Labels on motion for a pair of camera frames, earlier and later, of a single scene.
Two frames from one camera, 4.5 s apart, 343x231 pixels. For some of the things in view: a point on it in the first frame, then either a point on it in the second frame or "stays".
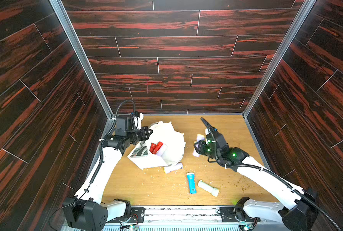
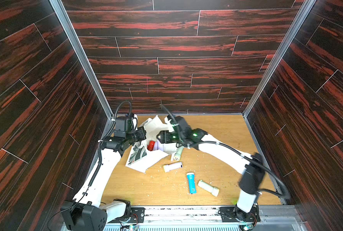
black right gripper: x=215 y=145 to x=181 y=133
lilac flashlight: x=168 y=169 stays
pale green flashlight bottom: x=208 y=187 stays
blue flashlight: x=191 y=183 stays
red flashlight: x=157 y=148 to x=150 y=147
